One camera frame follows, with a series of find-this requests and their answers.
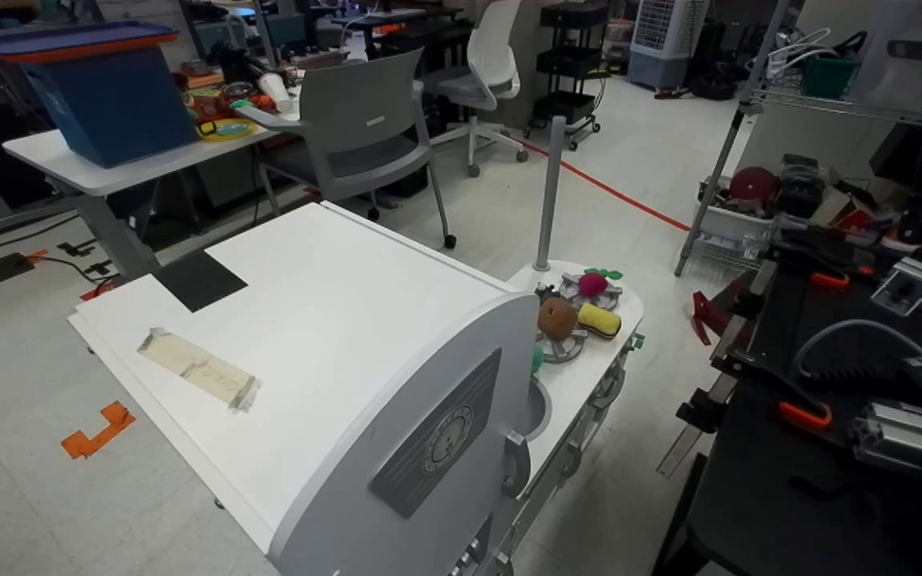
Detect brown ball toy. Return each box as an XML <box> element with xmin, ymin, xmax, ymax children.
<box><xmin>534</xmin><ymin>295</ymin><xmax>582</xmax><ymax>346</ymax></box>

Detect magenta toy food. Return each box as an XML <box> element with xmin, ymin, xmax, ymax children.
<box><xmin>574</xmin><ymin>270</ymin><xmax>616</xmax><ymax>301</ymax></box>

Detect grey upright pole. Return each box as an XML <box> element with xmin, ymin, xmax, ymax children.
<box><xmin>533</xmin><ymin>111</ymin><xmax>569</xmax><ymax>277</ymax></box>

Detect yellow toy food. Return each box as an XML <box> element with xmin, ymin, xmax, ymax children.
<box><xmin>574</xmin><ymin>301</ymin><xmax>626</xmax><ymax>343</ymax></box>

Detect grey plastic chair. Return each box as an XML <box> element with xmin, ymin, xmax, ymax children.
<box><xmin>256</xmin><ymin>46</ymin><xmax>462</xmax><ymax>253</ymax></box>

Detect white office chair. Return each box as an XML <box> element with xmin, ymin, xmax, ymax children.
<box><xmin>423</xmin><ymin>0</ymin><xmax>534</xmax><ymax>181</ymax></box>

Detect black shelf cart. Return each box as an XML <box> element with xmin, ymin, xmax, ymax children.
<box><xmin>534</xmin><ymin>0</ymin><xmax>616</xmax><ymax>139</ymax></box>

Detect black square pad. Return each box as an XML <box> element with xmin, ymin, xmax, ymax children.
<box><xmin>150</xmin><ymin>250</ymin><xmax>250</xmax><ymax>316</ymax></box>

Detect white bin with clutter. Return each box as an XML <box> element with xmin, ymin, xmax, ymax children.
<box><xmin>694</xmin><ymin>157</ymin><xmax>872</xmax><ymax>265</ymax></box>

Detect grey metal stand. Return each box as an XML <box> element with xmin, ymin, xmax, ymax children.
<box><xmin>672</xmin><ymin>0</ymin><xmax>806</xmax><ymax>278</ymax></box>

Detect white air cooler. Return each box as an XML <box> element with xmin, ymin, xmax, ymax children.
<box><xmin>626</xmin><ymin>0</ymin><xmax>712</xmax><ymax>93</ymax></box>

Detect blue storage bin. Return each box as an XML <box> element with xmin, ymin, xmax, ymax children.
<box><xmin>0</xmin><ymin>23</ymin><xmax>200</xmax><ymax>171</ymax></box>

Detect black workbench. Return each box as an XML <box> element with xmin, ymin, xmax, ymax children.
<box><xmin>650</xmin><ymin>253</ymin><xmax>922</xmax><ymax>576</ymax></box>

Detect white work table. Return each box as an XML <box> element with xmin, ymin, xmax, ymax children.
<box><xmin>0</xmin><ymin>110</ymin><xmax>296</xmax><ymax>281</ymax></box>

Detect green basket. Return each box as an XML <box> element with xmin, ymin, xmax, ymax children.
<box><xmin>794</xmin><ymin>28</ymin><xmax>872</xmax><ymax>104</ymax></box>

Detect black power adapter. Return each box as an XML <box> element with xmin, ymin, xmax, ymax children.
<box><xmin>0</xmin><ymin>250</ymin><xmax>40</xmax><ymax>287</ymax></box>

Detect aluminium extrusion bar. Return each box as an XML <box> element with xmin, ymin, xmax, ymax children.
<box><xmin>850</xmin><ymin>397</ymin><xmax>922</xmax><ymax>474</ymax></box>

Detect red strap object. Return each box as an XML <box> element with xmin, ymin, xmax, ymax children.
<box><xmin>691</xmin><ymin>287</ymin><xmax>731</xmax><ymax>346</ymax></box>

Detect orange handled clamp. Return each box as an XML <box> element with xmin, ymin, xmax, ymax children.
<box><xmin>806</xmin><ymin>270</ymin><xmax>855</xmax><ymax>298</ymax></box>
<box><xmin>776</xmin><ymin>397</ymin><xmax>839</xmax><ymax>435</ymax></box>

